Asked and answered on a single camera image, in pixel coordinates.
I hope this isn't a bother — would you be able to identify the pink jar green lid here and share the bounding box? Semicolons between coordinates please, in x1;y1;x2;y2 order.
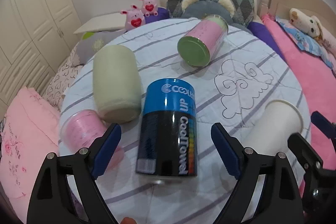
177;15;228;67

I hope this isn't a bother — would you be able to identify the heart pattern sheet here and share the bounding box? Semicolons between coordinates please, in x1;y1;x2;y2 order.
42;44;83;111

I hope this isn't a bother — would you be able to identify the pale green cup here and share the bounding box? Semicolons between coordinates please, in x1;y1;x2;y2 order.
93;45;142;123

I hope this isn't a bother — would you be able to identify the pink plastic cup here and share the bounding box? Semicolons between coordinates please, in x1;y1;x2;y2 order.
60;109;108;153

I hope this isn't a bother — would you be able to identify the purple cushion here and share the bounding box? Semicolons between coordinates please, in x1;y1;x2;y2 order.
145;7;170;24

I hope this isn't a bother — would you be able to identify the blue cartoon pillow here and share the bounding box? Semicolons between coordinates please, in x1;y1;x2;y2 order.
275;16;335;74

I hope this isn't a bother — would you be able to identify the white paper cup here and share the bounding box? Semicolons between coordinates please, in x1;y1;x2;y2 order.
242;100;303;156

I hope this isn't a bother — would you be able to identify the front pink bunny plush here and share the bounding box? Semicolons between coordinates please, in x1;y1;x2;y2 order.
120;5;146;31

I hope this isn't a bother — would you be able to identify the cream white wardrobe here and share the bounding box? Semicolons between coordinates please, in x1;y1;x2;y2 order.
1;0;81;115

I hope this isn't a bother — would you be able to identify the pink bunny plush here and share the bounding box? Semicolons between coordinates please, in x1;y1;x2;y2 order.
120;5;146;31
139;0;158;17

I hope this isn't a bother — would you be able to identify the white striped tablecloth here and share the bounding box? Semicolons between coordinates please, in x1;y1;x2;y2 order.
58;17;312;224

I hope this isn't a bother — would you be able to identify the white dog plush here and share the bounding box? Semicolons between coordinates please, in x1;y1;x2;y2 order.
289;8;336;59

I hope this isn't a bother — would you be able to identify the rear pink bunny plush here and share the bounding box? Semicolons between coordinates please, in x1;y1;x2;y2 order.
139;0;158;17

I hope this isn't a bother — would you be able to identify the cream bed headboard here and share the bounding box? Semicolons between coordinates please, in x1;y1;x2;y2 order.
257;0;335;25

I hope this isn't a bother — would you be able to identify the pink bed blanket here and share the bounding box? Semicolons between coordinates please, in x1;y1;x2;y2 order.
261;14;336;171

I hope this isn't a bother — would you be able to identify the white bedside table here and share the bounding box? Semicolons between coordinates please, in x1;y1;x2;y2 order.
74;13;126;35

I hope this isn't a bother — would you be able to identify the blue black CoolTowel can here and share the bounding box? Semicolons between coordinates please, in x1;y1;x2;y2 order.
135;78;198;179

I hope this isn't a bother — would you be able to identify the grey flower pillow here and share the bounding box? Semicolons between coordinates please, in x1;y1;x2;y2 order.
72;29;126;67

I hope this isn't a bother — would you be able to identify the grey bear plush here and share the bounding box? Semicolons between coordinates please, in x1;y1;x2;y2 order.
180;0;252;34

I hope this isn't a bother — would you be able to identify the operator fingertip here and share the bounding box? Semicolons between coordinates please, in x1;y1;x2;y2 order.
120;217;137;224

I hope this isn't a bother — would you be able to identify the pink embroidered quilt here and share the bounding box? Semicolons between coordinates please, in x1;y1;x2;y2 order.
1;87;60;223

